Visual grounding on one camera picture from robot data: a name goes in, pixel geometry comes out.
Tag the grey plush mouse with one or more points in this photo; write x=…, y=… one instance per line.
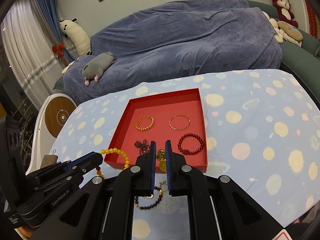
x=97, y=65

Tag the cream plush toy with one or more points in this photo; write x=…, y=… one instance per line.
x=277, y=36

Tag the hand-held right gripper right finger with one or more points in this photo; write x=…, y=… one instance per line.
x=168, y=165

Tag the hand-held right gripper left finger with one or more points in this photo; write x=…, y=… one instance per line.
x=153, y=165

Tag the gold hoop earring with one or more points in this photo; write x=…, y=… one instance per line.
x=163, y=183

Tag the long white plush toy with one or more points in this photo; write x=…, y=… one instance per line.
x=77, y=37

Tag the red and white card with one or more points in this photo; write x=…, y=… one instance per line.
x=283, y=236

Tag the red cardboard box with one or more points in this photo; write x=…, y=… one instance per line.
x=160, y=115

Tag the blue planet print sheet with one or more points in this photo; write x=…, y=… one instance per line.
x=250, y=135

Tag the white sheer curtain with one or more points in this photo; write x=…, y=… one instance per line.
x=25, y=42

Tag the blue curtain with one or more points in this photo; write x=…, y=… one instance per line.
x=47, y=10

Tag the black speaker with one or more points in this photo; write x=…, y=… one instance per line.
x=12, y=135

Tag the thin gold bangle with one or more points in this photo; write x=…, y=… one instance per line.
x=179, y=129

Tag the red plush monkey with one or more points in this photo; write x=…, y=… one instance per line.
x=283, y=15

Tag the blue-grey blanket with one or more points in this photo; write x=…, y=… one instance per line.
x=175, y=42

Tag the white machine with wooden disc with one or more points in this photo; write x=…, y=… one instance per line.
x=60, y=115

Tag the red ribbon bow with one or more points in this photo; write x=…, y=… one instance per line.
x=58, y=50

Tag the tan cookie plush cushion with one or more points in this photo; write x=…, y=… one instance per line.
x=291, y=31

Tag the red wall banner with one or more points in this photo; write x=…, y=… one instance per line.
x=312, y=22

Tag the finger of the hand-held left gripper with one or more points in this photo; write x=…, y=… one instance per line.
x=92, y=161
x=57, y=167

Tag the green sofa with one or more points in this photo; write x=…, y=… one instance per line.
x=300, y=55

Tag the gold leaf bangle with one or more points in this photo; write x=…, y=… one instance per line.
x=151, y=124

